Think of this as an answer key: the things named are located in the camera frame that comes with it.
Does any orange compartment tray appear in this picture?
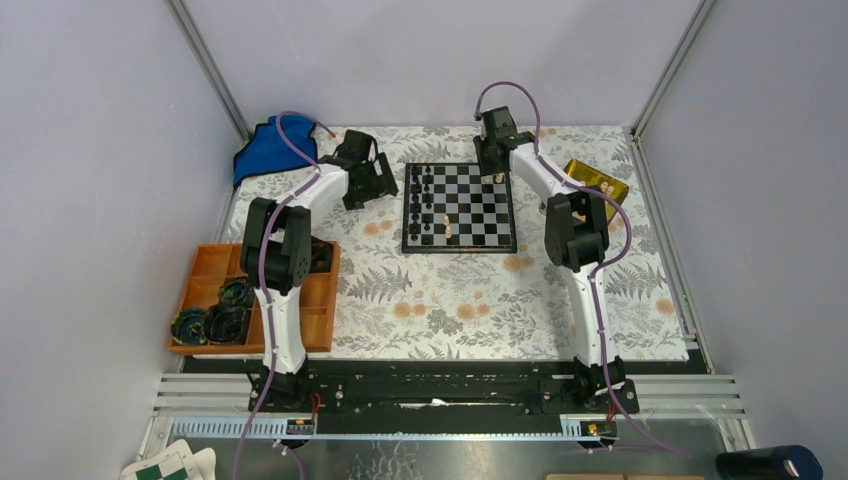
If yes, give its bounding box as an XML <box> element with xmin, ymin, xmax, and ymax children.
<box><xmin>168</xmin><ymin>239</ymin><xmax>341</xmax><ymax>356</ymax></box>

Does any black swirl coaster in tray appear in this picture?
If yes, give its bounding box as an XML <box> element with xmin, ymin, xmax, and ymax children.
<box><xmin>203</xmin><ymin>303</ymin><xmax>251</xmax><ymax>345</ymax></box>

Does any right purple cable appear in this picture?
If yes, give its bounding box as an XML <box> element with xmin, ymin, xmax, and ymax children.
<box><xmin>474</xmin><ymin>80</ymin><xmax>694</xmax><ymax>462</ymax></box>

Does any black orange swirl object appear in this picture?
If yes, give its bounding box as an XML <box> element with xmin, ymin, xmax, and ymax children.
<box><xmin>310</xmin><ymin>238</ymin><xmax>334</xmax><ymax>274</ymax></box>

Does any black white chess board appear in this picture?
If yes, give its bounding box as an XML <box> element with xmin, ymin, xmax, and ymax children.
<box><xmin>401</xmin><ymin>163</ymin><xmax>518</xmax><ymax>254</ymax></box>

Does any black mounting base rail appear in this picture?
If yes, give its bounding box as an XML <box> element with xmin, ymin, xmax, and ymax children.
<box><xmin>246</xmin><ymin>360</ymin><xmax>640</xmax><ymax>415</ymax></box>

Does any folded green chess mat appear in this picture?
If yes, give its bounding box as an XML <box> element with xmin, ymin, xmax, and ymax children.
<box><xmin>119</xmin><ymin>439</ymin><xmax>217</xmax><ymax>480</ymax></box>

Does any dark blue bottle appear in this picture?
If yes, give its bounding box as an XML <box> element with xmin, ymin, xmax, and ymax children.
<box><xmin>715</xmin><ymin>445</ymin><xmax>824</xmax><ymax>480</ymax></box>

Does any gold tin box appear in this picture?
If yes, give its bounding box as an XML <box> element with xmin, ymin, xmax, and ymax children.
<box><xmin>564</xmin><ymin>159</ymin><xmax>630</xmax><ymax>205</ymax></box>

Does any dark green swirl object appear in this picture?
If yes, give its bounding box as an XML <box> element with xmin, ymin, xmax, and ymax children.
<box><xmin>218</xmin><ymin>276</ymin><xmax>255</xmax><ymax>309</ymax></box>

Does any green black swirl disc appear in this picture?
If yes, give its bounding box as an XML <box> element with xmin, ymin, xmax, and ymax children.
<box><xmin>170</xmin><ymin>308</ymin><xmax>208</xmax><ymax>346</ymax></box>

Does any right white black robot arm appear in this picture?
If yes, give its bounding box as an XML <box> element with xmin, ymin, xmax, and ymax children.
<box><xmin>473</xmin><ymin>106</ymin><xmax>630</xmax><ymax>416</ymax></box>

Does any blue cloth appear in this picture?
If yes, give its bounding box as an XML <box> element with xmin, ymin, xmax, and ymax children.
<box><xmin>233</xmin><ymin>115</ymin><xmax>317</xmax><ymax>187</ymax></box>

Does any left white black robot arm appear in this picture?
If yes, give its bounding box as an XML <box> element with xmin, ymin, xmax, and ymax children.
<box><xmin>240</xmin><ymin>130</ymin><xmax>398</xmax><ymax>411</ymax></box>

